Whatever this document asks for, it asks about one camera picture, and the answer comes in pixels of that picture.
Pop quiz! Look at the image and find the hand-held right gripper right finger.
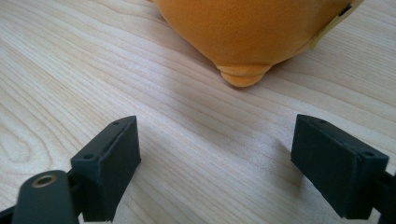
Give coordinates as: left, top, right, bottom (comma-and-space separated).
290, 113, 390, 220

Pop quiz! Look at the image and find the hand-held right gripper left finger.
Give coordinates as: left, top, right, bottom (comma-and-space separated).
70, 115, 142, 223

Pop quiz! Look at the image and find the orange plush toy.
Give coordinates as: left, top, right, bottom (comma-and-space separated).
148, 0, 365, 89

